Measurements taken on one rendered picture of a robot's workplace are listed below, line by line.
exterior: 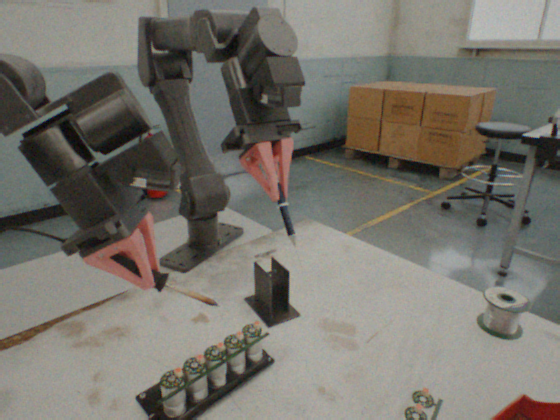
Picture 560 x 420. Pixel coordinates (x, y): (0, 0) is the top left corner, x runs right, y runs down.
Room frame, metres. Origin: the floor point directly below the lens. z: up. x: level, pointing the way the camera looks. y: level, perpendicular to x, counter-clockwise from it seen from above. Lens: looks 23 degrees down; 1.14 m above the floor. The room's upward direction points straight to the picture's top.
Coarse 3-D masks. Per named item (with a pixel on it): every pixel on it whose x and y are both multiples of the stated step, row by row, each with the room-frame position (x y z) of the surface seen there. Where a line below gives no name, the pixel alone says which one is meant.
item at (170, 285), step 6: (168, 282) 0.40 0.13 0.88; (174, 282) 0.40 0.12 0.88; (168, 288) 0.40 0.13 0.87; (174, 288) 0.40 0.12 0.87; (180, 288) 0.40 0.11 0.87; (186, 288) 0.40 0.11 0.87; (186, 294) 0.40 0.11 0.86; (192, 294) 0.40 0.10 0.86; (198, 294) 0.40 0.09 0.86; (198, 300) 0.40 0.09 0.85; (204, 300) 0.40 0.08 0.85; (210, 300) 0.40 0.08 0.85
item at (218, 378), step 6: (216, 354) 0.35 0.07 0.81; (210, 366) 0.34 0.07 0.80; (222, 366) 0.35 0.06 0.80; (210, 372) 0.34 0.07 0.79; (216, 372) 0.34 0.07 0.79; (222, 372) 0.35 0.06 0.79; (210, 378) 0.34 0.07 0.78; (216, 378) 0.34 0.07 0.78; (222, 378) 0.35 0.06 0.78; (210, 384) 0.34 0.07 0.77; (216, 384) 0.34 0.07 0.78; (222, 384) 0.34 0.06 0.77
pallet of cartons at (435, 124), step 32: (352, 96) 4.07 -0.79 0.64; (384, 96) 3.86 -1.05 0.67; (416, 96) 3.62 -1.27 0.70; (448, 96) 3.43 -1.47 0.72; (480, 96) 3.52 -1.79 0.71; (352, 128) 4.06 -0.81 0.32; (384, 128) 3.80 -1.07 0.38; (416, 128) 3.60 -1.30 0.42; (448, 128) 3.40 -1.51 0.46; (416, 160) 3.53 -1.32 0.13; (448, 160) 3.36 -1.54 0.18
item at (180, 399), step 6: (174, 378) 0.32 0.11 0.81; (162, 390) 0.31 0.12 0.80; (168, 390) 0.30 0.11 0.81; (174, 396) 0.30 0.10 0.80; (180, 396) 0.31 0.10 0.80; (168, 402) 0.30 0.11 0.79; (174, 402) 0.30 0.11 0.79; (180, 402) 0.31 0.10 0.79; (186, 402) 0.32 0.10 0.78; (168, 408) 0.30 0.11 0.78; (174, 408) 0.30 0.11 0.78; (180, 408) 0.31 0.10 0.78; (186, 408) 0.31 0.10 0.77; (168, 414) 0.30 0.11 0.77; (174, 414) 0.30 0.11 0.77; (180, 414) 0.31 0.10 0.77
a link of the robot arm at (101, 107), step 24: (0, 96) 0.36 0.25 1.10; (48, 96) 0.44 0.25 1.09; (72, 96) 0.40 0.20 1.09; (96, 96) 0.40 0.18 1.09; (120, 96) 0.41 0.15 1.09; (0, 120) 0.36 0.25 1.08; (24, 120) 0.37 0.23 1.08; (96, 120) 0.39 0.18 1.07; (120, 120) 0.40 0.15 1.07; (144, 120) 0.41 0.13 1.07; (96, 144) 0.39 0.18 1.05; (120, 144) 0.41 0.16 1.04
